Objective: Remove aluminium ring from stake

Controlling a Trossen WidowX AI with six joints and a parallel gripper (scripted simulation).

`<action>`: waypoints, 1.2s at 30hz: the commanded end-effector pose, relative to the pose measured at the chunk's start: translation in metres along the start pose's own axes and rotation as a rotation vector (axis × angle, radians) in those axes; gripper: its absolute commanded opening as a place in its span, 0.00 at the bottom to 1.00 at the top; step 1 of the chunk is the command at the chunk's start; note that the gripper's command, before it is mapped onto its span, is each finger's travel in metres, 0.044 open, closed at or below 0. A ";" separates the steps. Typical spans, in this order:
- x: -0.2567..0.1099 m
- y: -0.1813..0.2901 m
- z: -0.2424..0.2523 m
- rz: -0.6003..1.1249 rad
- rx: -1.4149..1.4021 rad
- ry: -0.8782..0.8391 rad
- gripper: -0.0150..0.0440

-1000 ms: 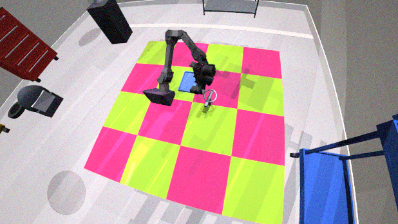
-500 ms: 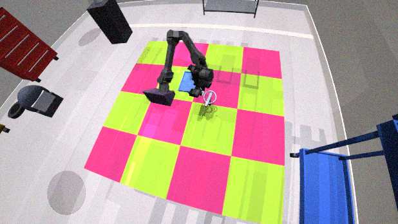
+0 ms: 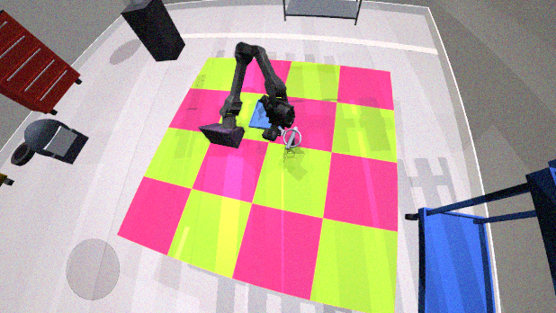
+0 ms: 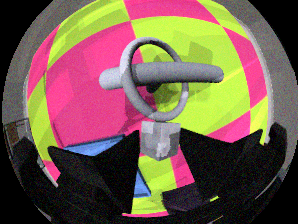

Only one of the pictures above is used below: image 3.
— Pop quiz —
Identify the blue tray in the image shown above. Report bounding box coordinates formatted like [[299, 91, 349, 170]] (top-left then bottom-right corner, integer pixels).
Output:
[[248, 99, 272, 130]]

